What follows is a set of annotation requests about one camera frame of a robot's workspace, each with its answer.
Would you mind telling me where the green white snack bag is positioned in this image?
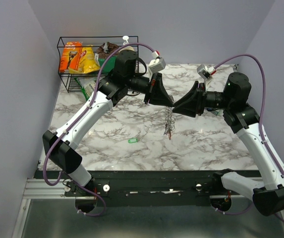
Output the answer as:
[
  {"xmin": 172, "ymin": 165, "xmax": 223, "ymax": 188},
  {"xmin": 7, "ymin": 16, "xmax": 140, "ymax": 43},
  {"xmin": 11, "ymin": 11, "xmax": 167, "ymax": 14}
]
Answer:
[{"xmin": 75, "ymin": 77, "xmax": 97, "ymax": 101}]

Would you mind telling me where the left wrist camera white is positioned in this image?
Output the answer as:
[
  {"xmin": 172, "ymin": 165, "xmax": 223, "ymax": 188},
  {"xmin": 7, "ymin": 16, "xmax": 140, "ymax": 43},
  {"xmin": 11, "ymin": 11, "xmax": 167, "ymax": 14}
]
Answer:
[{"xmin": 147, "ymin": 51, "xmax": 166, "ymax": 79}]

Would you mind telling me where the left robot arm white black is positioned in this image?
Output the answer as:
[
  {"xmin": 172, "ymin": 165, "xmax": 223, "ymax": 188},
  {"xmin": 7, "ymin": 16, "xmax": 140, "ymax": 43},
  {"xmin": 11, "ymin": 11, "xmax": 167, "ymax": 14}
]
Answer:
[{"xmin": 43, "ymin": 50, "xmax": 174, "ymax": 196}]

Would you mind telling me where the orange razor package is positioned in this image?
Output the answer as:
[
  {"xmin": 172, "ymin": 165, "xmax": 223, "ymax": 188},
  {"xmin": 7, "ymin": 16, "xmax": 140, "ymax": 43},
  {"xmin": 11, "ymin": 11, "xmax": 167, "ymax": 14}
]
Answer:
[{"xmin": 59, "ymin": 42, "xmax": 82, "ymax": 73}]

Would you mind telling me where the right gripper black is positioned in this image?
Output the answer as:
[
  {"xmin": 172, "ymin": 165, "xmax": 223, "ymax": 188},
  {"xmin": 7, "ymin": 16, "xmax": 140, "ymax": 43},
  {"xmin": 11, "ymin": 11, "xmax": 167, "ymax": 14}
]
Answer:
[{"xmin": 172, "ymin": 80, "xmax": 232, "ymax": 118}]

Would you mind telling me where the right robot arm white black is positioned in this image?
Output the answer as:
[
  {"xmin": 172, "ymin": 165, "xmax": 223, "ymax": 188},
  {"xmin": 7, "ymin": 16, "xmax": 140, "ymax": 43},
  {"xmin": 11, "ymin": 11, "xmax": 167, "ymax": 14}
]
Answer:
[{"xmin": 173, "ymin": 72, "xmax": 284, "ymax": 216}]

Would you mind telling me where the beige soap pump bottle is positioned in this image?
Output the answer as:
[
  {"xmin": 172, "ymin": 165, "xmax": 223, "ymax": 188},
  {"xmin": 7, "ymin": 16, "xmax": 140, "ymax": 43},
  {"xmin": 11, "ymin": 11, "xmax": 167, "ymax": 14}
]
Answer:
[{"xmin": 122, "ymin": 35, "xmax": 134, "ymax": 51}]

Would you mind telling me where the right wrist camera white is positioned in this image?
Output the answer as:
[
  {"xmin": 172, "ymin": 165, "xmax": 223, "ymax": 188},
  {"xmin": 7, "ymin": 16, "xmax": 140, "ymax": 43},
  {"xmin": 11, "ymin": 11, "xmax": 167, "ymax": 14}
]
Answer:
[{"xmin": 197, "ymin": 64, "xmax": 216, "ymax": 90}]

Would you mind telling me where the green key tag with key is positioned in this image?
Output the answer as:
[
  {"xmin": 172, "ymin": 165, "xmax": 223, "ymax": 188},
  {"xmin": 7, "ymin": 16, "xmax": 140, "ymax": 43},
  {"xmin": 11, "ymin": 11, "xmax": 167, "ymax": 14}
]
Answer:
[{"xmin": 128, "ymin": 138, "xmax": 138, "ymax": 144}]

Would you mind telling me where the green and brown bag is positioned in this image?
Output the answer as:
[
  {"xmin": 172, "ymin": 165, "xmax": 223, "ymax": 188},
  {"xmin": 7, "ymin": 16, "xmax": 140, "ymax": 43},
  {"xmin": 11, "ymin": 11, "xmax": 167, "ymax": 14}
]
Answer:
[{"xmin": 95, "ymin": 42, "xmax": 119, "ymax": 74}]

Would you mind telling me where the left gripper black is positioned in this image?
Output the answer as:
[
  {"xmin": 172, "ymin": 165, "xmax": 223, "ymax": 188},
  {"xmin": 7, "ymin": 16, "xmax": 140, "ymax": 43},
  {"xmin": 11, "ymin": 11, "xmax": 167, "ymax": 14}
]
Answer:
[{"xmin": 125, "ymin": 71, "xmax": 174, "ymax": 107}]

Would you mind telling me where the yellow chips bag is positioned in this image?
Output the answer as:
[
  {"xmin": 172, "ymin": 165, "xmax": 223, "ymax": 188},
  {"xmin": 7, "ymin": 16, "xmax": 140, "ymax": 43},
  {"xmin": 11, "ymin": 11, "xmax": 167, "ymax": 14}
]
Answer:
[{"xmin": 68, "ymin": 46, "xmax": 100, "ymax": 74}]

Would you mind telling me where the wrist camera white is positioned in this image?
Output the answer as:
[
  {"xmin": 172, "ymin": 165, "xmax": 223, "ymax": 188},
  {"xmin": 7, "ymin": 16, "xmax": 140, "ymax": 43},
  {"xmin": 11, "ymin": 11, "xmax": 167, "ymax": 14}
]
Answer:
[
  {"xmin": 147, "ymin": 51, "xmax": 166, "ymax": 79},
  {"xmin": 197, "ymin": 64, "xmax": 216, "ymax": 90}
]

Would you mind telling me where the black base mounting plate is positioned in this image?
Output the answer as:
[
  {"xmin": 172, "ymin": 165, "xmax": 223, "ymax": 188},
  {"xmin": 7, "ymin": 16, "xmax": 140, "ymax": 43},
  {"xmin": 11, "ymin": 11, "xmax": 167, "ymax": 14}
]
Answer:
[{"xmin": 34, "ymin": 170, "xmax": 274, "ymax": 207}]

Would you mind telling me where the black wire shelf rack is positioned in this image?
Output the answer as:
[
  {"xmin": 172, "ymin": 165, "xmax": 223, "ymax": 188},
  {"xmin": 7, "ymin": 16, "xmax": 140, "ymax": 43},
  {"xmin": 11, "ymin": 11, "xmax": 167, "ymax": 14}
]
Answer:
[{"xmin": 57, "ymin": 35, "xmax": 140, "ymax": 92}]

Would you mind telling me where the aluminium rail frame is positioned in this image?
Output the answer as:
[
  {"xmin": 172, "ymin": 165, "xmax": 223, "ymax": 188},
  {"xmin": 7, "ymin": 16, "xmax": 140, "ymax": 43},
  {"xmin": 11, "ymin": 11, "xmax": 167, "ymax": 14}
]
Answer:
[{"xmin": 22, "ymin": 176, "xmax": 284, "ymax": 199}]

